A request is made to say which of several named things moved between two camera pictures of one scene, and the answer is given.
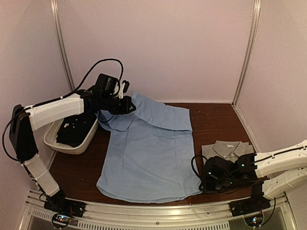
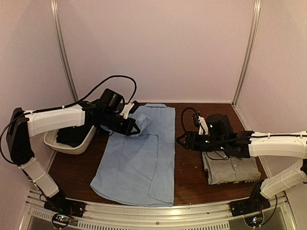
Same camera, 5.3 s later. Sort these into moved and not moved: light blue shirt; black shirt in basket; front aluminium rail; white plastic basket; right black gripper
Moved: right black gripper; light blue shirt
Not moved: front aluminium rail; white plastic basket; black shirt in basket
